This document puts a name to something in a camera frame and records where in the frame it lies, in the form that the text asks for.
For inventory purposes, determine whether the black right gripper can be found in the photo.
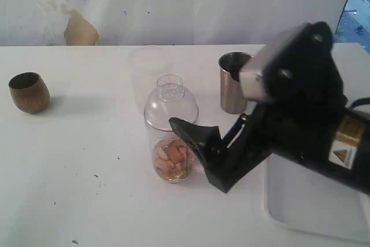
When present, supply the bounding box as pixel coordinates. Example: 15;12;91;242
169;21;346;192

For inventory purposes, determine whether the clear dome shaker lid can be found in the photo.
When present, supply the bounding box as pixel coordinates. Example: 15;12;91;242
144;75;199;132

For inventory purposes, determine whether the clear plastic tray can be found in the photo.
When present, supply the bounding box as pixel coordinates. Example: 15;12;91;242
264;154;369;244

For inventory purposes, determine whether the brown wooden cup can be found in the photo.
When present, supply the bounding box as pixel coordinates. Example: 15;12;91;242
8;72;50;114

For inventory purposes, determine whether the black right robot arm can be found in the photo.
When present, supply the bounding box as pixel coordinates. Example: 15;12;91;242
169;21;369;194

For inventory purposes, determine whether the stainless steel cup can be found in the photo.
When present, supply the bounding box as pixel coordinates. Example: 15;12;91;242
219;51;253;115

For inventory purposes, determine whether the dark window frame post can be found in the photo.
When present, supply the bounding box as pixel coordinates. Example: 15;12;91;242
335;0;359;34

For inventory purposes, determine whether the frosted plastic cup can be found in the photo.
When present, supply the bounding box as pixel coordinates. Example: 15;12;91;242
127;46;172;112

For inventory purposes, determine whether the clear measuring shaker cup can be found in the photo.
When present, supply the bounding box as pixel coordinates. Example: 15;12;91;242
146;113;203;184

